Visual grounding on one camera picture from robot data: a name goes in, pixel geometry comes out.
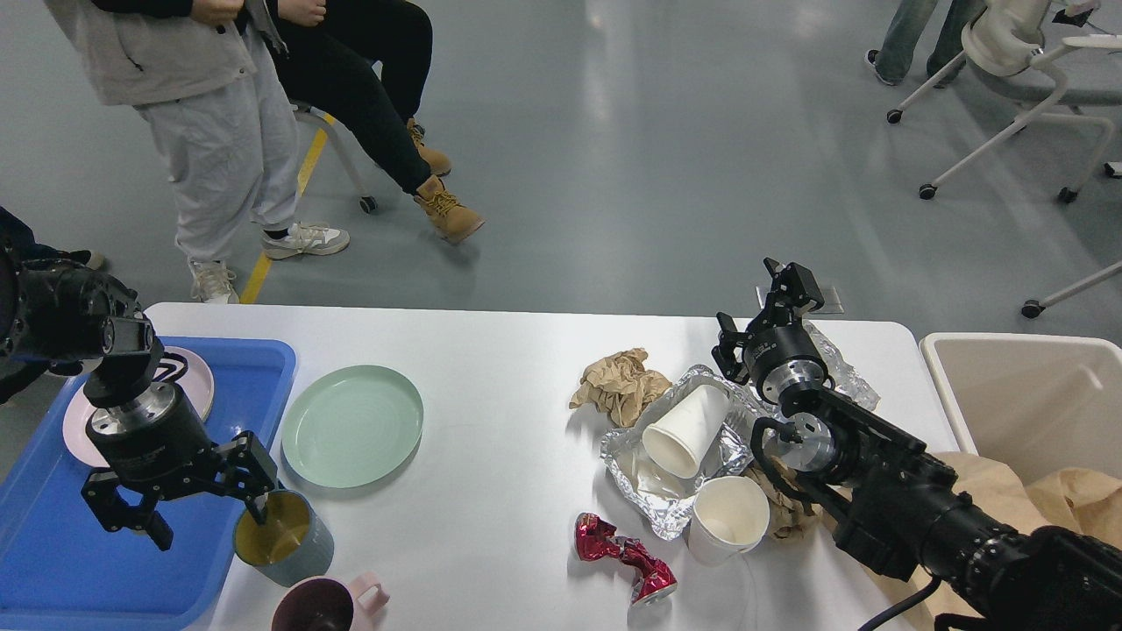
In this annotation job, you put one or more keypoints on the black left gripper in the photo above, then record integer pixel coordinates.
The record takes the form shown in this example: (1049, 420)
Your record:
(156, 445)

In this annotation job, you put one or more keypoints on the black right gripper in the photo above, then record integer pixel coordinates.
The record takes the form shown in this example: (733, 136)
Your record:
(777, 357)

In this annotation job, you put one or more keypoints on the grey mug yellow inside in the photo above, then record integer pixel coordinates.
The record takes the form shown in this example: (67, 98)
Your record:
(293, 543)

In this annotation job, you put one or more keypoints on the pink mug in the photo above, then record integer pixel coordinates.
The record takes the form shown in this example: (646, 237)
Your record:
(327, 604)

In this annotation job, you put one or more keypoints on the green plate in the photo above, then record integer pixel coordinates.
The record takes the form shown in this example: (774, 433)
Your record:
(353, 426)

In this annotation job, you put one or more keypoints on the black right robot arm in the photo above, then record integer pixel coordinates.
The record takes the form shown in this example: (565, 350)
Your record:
(894, 504)

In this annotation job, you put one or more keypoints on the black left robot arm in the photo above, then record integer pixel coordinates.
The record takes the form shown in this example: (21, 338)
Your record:
(57, 312)

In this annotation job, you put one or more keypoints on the floor socket plates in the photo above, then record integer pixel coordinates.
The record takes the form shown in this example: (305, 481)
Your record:
(831, 303)

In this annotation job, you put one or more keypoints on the pink plate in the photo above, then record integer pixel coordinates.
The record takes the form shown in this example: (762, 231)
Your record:
(178, 365)

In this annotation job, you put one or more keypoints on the crumpled aluminium foil sheet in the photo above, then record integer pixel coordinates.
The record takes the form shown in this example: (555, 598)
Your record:
(844, 377)

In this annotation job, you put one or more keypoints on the blue plastic tray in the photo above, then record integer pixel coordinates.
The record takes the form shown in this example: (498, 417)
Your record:
(61, 571)

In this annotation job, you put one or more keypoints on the white paper cup lying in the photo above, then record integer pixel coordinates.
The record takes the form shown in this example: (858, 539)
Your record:
(680, 439)

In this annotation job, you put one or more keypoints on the crumpled brown paper ball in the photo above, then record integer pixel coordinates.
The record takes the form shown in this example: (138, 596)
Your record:
(620, 386)

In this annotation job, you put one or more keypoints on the white paper cup upright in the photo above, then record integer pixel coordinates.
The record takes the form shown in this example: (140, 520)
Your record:
(731, 515)

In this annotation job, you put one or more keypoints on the small crumpled brown paper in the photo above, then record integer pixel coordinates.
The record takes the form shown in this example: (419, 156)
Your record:
(789, 519)

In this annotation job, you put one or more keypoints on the aluminium foil tray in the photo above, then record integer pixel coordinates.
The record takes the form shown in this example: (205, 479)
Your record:
(667, 500)

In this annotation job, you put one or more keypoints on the dark shoe at left edge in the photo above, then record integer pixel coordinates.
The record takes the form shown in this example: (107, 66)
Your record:
(90, 259)

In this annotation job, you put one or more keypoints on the crushed red can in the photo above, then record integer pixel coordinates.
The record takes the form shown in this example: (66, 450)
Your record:
(595, 538)

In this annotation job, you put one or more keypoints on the person in jeans background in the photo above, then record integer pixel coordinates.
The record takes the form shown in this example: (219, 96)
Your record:
(892, 61)

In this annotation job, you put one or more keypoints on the beige waste bin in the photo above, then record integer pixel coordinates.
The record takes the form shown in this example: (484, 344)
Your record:
(1037, 403)

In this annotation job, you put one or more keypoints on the grey chair of seated person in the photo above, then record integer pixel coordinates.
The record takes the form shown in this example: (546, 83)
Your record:
(324, 122)

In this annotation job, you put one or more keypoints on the white office chair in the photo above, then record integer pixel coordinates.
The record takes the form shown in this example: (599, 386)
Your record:
(1007, 50)

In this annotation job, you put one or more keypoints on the large brown paper sheet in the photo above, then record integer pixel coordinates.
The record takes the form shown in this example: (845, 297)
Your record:
(1085, 501)

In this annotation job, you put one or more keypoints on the person in grey trousers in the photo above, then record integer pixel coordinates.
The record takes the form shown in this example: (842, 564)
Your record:
(201, 74)

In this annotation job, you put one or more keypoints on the person in black clothes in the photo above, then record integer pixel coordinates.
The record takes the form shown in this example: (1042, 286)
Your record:
(366, 64)

